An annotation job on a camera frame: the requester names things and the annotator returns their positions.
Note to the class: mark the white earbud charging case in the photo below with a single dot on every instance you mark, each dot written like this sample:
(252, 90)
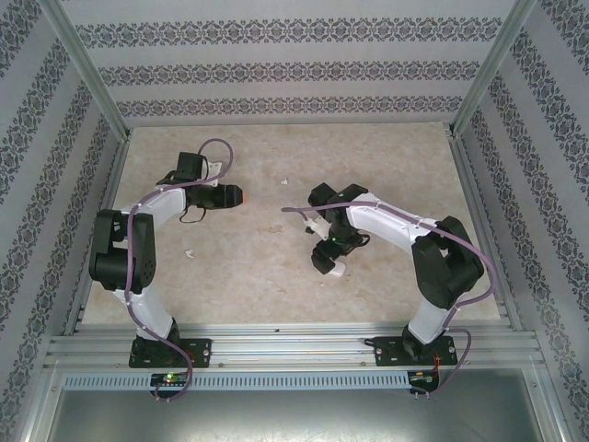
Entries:
(338, 271)

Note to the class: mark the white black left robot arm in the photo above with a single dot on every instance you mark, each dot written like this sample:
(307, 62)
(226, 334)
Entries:
(115, 253)

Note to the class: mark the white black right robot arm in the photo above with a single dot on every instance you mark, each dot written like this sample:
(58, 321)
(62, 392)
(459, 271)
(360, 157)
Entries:
(391, 225)

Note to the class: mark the right controller circuit board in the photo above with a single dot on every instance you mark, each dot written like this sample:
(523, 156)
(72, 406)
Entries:
(423, 377)

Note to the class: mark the controller circuit board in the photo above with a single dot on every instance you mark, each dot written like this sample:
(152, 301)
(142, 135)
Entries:
(170, 380)
(423, 377)

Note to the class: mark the grey sheet metal panel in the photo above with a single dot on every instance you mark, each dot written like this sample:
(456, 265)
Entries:
(299, 419)

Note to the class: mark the left controller circuit board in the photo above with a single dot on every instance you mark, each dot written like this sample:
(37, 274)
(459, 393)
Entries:
(170, 380)

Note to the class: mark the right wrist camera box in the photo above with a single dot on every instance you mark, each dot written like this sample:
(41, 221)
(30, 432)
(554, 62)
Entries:
(317, 228)

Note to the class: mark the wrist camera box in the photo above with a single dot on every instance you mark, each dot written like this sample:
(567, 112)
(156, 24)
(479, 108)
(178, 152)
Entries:
(317, 228)
(214, 168)

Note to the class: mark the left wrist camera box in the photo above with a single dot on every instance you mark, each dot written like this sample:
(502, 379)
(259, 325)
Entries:
(214, 168)

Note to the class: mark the aluminium frame side rail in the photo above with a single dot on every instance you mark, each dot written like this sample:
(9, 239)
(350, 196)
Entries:
(478, 207)
(117, 170)

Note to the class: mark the aluminium mounting rail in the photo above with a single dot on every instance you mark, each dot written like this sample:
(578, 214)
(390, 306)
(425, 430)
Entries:
(299, 350)

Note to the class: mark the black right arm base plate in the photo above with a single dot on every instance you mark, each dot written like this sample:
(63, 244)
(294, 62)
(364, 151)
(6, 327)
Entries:
(391, 352)

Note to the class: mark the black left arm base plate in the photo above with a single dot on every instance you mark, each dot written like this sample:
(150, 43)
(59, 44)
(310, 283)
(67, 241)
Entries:
(202, 352)

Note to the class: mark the aluminium frame corner post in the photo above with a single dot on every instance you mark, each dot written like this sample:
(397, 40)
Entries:
(89, 69)
(491, 69)

